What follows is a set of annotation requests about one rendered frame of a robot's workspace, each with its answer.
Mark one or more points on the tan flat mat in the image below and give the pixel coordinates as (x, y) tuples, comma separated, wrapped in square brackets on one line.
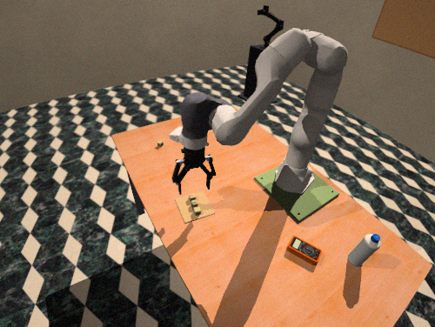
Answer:
[(184, 205)]

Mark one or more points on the orange pocket multimeter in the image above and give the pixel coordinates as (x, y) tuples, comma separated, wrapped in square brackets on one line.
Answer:
[(304, 250)]

